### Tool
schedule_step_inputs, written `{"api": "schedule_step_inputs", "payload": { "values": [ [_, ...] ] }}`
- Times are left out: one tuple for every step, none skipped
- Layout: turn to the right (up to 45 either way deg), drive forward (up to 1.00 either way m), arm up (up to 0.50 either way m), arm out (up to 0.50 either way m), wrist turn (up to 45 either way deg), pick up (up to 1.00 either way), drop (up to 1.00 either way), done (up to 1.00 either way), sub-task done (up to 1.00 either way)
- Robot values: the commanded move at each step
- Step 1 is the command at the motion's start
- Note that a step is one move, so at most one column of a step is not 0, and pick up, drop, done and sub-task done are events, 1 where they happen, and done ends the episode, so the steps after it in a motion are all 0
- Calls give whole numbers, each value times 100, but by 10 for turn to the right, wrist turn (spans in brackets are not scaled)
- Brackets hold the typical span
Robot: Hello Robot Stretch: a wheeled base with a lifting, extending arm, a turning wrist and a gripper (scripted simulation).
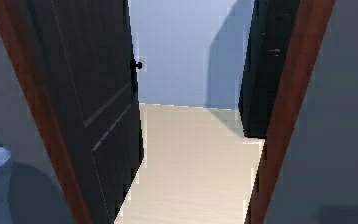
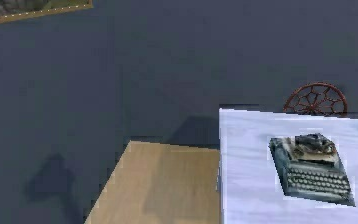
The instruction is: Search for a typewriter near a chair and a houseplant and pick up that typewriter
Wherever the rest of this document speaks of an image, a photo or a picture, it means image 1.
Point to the dark brown room door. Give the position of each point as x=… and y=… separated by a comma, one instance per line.
x=93, y=100

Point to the red-brown door frame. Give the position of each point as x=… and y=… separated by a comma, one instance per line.
x=287, y=110

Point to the black round door knob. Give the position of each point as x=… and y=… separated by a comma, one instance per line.
x=137, y=65

